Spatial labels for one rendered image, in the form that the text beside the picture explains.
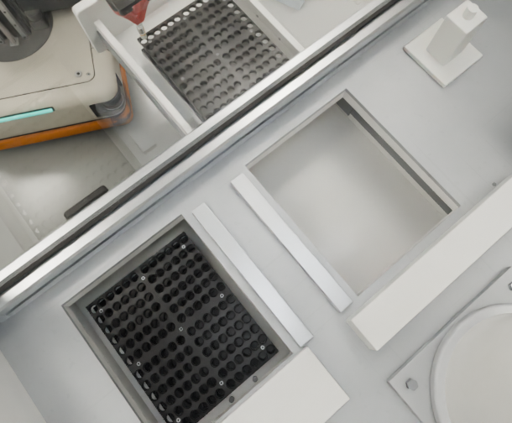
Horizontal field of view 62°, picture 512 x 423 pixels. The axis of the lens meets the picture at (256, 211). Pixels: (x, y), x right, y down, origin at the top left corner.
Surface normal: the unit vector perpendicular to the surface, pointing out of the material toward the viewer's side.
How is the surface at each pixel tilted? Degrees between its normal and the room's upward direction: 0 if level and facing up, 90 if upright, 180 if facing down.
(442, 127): 0
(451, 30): 90
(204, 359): 0
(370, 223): 0
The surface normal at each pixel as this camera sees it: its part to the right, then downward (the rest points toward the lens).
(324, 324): 0.00, -0.25
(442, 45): -0.77, 0.61
